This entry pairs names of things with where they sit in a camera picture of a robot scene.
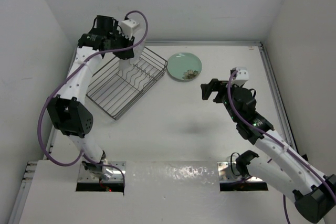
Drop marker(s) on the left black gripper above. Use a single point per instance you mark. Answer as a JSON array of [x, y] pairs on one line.
[[127, 42]]

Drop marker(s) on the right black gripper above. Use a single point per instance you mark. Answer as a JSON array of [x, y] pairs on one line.
[[213, 85]]

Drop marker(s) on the red and teal plate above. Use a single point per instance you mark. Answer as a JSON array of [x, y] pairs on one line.
[[127, 58]]

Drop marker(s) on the green flower plate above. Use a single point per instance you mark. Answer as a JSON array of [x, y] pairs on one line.
[[184, 66]]

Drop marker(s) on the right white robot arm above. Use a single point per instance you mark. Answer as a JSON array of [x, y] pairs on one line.
[[310, 190]]

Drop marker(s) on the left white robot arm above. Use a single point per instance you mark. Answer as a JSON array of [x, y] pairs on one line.
[[66, 108]]

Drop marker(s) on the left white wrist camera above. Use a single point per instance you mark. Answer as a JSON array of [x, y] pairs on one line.
[[129, 28]]

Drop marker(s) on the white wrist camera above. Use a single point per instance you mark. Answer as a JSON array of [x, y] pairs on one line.
[[240, 77], [129, 28]]

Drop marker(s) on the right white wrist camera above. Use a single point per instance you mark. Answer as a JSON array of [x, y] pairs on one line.
[[240, 77]]

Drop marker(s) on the wire dish rack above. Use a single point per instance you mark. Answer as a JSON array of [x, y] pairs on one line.
[[115, 91]]

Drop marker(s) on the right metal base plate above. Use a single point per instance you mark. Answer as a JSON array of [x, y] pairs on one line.
[[228, 173]]

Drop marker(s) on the metal base plate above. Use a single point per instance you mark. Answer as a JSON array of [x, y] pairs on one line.
[[228, 173], [111, 173]]

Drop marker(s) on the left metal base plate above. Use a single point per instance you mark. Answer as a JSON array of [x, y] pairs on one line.
[[111, 173]]

